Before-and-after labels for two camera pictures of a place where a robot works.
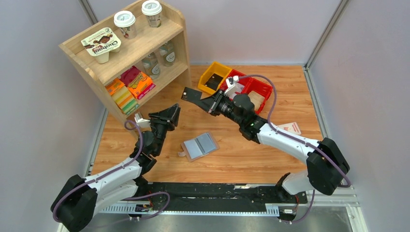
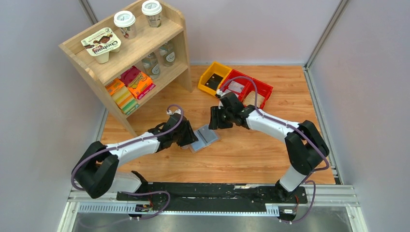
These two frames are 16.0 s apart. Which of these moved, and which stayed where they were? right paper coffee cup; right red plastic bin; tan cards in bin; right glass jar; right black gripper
Moved: right black gripper
Stayed: right paper coffee cup; right red plastic bin; tan cards in bin; right glass jar
